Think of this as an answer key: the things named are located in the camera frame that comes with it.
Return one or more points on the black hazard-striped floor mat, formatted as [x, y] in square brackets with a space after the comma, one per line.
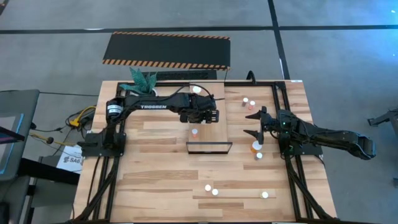
[168, 49]

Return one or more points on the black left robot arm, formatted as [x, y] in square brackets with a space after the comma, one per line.
[152, 102]

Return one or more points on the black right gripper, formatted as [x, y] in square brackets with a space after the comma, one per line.
[272, 126]

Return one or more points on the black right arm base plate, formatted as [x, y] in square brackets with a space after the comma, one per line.
[311, 151]

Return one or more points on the black aluminium table frame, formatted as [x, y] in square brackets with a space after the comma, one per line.
[171, 83]

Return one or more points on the black perforated floor strip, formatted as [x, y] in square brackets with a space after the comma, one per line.
[186, 75]

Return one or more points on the black floor beam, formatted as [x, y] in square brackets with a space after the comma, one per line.
[46, 172]

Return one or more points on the small pink pill bottle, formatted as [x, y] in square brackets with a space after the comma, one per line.
[207, 187]
[252, 103]
[194, 132]

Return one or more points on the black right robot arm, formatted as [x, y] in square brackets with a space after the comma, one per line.
[335, 140]

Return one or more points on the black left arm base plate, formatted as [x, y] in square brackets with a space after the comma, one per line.
[93, 149]

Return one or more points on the small blue bottle red pills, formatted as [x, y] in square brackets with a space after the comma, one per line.
[245, 100]
[259, 155]

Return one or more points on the black stand leg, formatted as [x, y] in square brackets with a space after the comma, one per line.
[385, 117]

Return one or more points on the snake plant in white pot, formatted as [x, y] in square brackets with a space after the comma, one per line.
[141, 82]

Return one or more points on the large orange pill bottle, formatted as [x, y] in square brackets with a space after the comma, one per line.
[256, 145]
[196, 89]

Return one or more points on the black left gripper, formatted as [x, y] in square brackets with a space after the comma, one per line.
[202, 115]

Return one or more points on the small yellow pill bottle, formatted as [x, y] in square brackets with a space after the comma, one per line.
[214, 192]
[264, 194]

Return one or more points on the dark flat device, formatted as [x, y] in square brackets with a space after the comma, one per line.
[11, 136]

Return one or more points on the grey side desk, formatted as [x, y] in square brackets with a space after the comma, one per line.
[28, 102]

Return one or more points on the white paper sheet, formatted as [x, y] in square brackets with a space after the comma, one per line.
[70, 161]

